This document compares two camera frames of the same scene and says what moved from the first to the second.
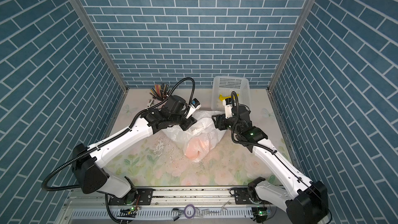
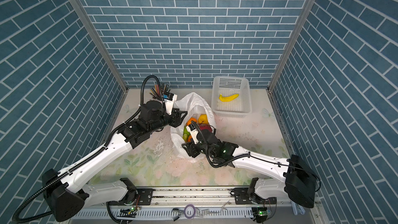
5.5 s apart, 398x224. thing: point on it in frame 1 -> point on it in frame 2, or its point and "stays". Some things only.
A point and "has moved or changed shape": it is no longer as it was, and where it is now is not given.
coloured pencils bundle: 160,92 stays
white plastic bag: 199,139 has moved or changed shape
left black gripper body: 186,123 -> 174,121
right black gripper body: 224,122 -> 195,149
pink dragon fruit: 196,149 has moved or changed shape
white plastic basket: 225,85 stays
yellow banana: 223,98 stays
